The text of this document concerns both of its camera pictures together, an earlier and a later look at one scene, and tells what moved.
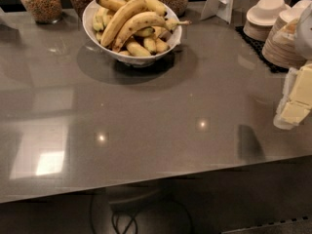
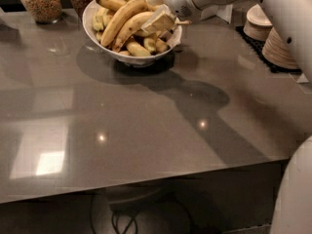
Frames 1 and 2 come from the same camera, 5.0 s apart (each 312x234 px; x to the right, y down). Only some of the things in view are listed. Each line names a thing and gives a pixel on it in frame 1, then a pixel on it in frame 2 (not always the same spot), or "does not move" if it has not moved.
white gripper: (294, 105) -> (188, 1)
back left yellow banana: (110, 2) does not move
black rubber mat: (257, 46) does not move
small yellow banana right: (161, 47) does not move
